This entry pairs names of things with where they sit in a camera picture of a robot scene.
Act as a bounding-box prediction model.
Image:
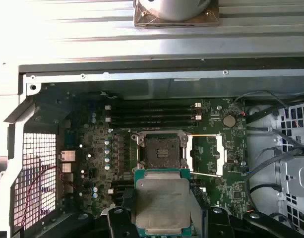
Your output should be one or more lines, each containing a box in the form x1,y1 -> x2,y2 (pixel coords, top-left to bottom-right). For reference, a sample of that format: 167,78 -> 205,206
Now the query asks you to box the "metal socket cover frame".
186,133 -> 229,178

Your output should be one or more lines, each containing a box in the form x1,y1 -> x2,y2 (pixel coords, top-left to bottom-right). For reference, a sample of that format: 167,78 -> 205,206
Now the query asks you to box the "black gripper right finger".
202,207 -> 304,238

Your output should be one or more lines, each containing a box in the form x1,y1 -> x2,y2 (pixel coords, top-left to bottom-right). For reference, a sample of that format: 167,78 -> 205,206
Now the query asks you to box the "round coin battery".
222,115 -> 236,128

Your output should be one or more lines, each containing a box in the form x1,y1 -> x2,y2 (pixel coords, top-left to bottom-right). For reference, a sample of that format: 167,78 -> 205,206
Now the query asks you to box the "black PC case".
2,58 -> 304,238

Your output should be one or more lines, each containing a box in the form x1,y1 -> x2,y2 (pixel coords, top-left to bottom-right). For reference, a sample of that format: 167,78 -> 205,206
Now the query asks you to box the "silver green CPU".
131,168 -> 200,236

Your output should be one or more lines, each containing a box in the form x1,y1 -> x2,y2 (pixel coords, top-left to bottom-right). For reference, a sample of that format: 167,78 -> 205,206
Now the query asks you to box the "green motherboard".
40,84 -> 248,221

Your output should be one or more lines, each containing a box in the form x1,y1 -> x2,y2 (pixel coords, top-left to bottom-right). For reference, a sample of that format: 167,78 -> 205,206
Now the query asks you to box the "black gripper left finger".
67,197 -> 140,238

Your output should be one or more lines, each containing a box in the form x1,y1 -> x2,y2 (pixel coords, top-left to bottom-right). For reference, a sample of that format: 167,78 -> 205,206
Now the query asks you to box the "metal drive cage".
245,99 -> 304,238

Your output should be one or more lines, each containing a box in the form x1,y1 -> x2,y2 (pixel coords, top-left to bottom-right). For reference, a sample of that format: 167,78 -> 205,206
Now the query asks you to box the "CPU socket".
130,130 -> 192,172

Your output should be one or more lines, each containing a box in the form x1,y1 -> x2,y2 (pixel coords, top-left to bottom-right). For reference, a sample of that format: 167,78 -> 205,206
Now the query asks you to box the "black RAM slot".
105,103 -> 202,110
105,114 -> 202,121
111,108 -> 200,115
111,120 -> 200,127

